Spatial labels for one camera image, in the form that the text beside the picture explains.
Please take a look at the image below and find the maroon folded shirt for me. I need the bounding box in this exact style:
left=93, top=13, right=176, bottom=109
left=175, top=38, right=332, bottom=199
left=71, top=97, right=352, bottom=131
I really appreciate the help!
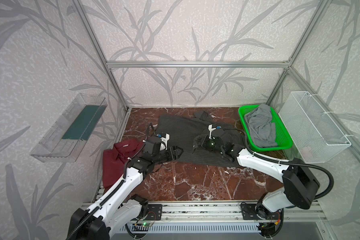
left=103, top=139, right=143, bottom=189

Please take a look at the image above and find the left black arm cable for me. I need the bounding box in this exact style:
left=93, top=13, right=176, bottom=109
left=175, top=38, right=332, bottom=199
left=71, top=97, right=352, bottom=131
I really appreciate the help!
left=65, top=122, right=157, bottom=240

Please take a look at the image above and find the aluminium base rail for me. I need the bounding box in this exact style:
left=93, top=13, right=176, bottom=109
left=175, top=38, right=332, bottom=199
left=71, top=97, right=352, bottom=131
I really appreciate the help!
left=74, top=200, right=328, bottom=224

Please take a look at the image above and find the aluminium cage frame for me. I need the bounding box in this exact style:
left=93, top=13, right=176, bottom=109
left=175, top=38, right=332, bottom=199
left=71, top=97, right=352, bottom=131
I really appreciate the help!
left=71, top=0, right=360, bottom=175

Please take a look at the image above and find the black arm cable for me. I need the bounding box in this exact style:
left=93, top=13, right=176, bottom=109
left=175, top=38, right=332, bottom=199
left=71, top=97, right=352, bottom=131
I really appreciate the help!
left=65, top=122, right=157, bottom=240
left=221, top=127, right=335, bottom=200

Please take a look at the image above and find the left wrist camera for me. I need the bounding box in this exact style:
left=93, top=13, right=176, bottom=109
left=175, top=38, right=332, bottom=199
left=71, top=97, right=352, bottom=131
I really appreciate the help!
left=157, top=134, right=170, bottom=151

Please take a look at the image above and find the dark grey striped shirt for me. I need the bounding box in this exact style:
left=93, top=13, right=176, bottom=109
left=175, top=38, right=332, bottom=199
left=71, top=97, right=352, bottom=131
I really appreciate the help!
left=156, top=111, right=245, bottom=168

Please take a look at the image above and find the light grey shirt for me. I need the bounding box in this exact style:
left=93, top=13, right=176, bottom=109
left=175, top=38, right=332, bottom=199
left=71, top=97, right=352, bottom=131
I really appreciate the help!
left=245, top=104, right=278, bottom=148

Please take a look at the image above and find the clear plastic wall bin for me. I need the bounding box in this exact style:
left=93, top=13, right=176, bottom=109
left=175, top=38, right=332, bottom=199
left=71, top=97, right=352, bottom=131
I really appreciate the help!
left=30, top=93, right=108, bottom=163

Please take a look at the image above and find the green plastic basket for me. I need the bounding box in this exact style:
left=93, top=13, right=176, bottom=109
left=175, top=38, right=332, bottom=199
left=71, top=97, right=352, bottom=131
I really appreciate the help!
left=238, top=105, right=293, bottom=152

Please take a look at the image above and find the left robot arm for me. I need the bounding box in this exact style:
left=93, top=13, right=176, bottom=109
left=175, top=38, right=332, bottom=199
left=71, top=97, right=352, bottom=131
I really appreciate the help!
left=67, top=136, right=184, bottom=240

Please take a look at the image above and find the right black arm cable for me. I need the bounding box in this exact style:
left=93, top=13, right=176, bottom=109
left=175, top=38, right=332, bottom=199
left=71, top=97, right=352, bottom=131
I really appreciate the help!
left=221, top=127, right=335, bottom=200

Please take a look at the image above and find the white wire wall basket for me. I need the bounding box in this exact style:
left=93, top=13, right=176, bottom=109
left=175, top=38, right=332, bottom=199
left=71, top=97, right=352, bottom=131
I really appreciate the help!
left=279, top=91, right=352, bottom=164

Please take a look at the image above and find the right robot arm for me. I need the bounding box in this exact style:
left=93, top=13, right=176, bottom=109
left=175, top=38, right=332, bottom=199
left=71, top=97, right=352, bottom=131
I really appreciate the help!
left=195, top=136, right=320, bottom=219

